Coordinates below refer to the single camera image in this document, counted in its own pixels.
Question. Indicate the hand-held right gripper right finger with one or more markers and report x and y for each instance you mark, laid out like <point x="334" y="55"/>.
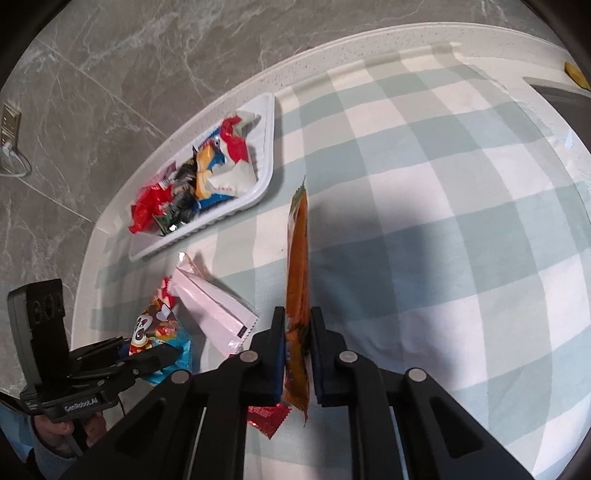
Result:
<point x="318" y="369"/>

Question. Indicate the green white checked tablecloth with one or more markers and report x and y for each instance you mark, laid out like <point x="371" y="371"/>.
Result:
<point x="415" y="230"/>

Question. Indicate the person's left hand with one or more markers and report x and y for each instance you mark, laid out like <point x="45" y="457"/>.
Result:
<point x="55" y="429"/>

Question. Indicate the small green candy wrapper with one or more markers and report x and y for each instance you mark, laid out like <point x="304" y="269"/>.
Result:
<point x="166" y="222"/>

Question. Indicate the light blue cartoon snack packet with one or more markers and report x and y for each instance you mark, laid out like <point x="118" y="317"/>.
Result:
<point x="161" y="332"/>

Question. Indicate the yellow sponge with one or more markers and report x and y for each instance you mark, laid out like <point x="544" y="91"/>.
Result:
<point x="577" y="74"/>

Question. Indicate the black snack packet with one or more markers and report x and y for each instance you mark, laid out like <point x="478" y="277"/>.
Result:
<point x="184" y="177"/>

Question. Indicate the pink snack packet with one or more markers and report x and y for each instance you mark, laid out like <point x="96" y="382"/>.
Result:
<point x="207" y="304"/>

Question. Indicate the long orange snack packet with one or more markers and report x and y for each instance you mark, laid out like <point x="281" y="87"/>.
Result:
<point x="298" y="258"/>

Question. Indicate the white red snack packet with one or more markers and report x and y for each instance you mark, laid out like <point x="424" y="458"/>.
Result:
<point x="233" y="180"/>

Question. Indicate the steel sink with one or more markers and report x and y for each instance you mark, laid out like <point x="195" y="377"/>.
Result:
<point x="563" y="101"/>

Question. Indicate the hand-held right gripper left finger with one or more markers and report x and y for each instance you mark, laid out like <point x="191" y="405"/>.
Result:
<point x="276" y="369"/>

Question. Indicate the white plastic tray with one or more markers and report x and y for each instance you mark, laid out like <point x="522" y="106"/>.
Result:
<point x="152" y="240"/>

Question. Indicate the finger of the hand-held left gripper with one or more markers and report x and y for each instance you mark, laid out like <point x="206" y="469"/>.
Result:
<point x="99" y="348"/>
<point x="152" y="360"/>

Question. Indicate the gold wall socket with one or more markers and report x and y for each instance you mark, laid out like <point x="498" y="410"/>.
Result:
<point x="10" y="121"/>

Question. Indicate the blue yellow snack packet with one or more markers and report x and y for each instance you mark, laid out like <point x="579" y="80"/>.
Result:
<point x="207" y="159"/>

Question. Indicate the person's left forearm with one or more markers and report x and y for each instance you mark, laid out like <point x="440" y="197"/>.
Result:
<point x="18" y="431"/>

